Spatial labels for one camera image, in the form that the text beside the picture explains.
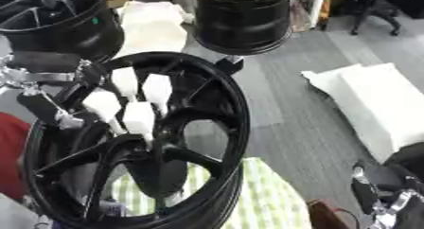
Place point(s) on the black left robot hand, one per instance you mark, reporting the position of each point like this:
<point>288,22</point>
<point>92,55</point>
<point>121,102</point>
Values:
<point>40,106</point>

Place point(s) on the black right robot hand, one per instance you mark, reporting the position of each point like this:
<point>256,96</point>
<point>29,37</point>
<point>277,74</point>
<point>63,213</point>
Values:
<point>364,191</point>

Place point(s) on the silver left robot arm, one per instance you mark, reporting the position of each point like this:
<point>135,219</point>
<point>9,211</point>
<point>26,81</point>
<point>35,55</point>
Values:
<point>14,76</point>

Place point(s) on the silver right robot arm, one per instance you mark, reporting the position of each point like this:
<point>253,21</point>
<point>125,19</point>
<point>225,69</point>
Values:
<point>397,212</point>

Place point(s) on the black wheel rim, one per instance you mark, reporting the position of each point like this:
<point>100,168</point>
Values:
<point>66,27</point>
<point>243,24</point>

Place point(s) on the black spoked wheel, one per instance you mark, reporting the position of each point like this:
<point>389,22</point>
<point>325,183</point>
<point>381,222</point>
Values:
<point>229,113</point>

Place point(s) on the black wheel stand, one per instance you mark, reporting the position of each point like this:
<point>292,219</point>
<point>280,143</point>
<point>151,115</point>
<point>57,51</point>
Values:
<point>229,65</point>

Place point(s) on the brown bag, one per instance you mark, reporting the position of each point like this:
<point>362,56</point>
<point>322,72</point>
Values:
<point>325,215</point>

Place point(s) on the red object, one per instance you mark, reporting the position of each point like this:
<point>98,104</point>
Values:
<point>11,154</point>

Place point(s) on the white foam block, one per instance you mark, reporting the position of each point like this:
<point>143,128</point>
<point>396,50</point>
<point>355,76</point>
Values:
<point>375,106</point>

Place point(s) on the white foam sheet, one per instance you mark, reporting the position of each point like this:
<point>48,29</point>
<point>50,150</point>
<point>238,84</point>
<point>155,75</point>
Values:
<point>152,27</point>

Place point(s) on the black office chair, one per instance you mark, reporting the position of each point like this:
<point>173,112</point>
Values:
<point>375,5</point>

